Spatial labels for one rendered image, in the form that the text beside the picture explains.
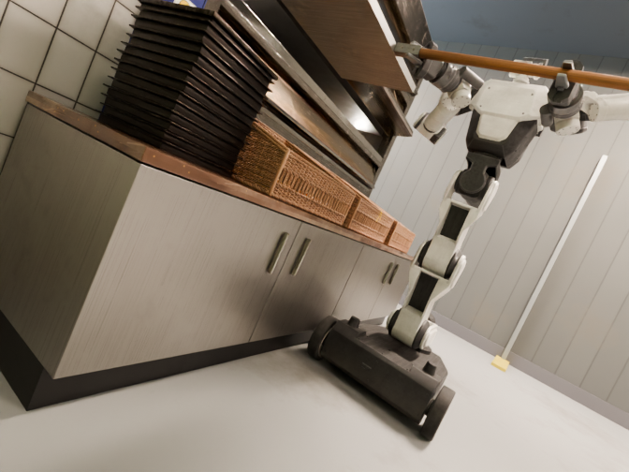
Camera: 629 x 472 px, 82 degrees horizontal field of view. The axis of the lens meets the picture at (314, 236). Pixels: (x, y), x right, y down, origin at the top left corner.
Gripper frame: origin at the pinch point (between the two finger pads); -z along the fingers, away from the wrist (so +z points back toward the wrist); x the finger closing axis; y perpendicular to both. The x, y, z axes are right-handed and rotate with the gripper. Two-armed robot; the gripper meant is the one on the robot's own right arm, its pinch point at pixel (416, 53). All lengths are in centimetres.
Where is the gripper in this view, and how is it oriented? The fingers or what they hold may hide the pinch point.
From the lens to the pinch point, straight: 139.1
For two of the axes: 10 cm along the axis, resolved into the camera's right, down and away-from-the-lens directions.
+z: 8.4, 3.4, 4.3
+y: -3.7, -2.4, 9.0
